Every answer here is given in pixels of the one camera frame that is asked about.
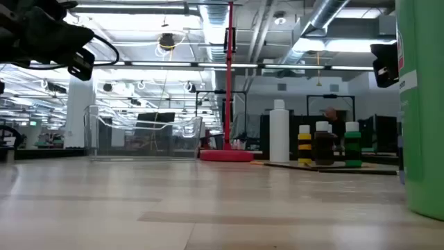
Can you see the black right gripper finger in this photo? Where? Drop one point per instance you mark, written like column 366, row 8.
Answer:
column 385, row 64

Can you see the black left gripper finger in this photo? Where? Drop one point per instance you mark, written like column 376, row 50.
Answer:
column 62, row 34
column 81, row 64

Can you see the large light green bottle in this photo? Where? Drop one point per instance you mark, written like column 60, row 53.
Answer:
column 423, row 139

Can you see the tall white plastic bottle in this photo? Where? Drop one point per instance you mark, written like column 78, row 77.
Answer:
column 279, row 135

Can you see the dark blue paint bottle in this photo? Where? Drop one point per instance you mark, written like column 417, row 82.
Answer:
column 330, row 128

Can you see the small green paint bottle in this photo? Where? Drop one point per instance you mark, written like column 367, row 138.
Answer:
column 353, row 149

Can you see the brown paint bottle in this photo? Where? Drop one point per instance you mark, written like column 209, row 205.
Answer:
column 323, row 146

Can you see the yellow paint bottle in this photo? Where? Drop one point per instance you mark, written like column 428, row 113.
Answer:
column 304, row 137

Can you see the white pillar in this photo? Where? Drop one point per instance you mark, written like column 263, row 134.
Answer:
column 79, row 114

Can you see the clear plastic bin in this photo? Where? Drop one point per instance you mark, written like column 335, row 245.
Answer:
column 104, row 139

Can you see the person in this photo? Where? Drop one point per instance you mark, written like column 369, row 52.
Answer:
column 338, row 132

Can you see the black background monitor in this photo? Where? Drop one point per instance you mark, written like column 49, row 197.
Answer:
column 156, row 118

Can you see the red desk lamp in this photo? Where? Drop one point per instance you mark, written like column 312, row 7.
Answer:
column 225, row 156

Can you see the black background frame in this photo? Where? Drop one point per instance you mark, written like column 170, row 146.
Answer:
column 329, row 96

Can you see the silver spiral ventilation duct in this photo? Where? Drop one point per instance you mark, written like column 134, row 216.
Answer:
column 326, row 14

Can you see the overhead rail with light strips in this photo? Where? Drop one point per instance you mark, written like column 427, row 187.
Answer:
column 295, row 66

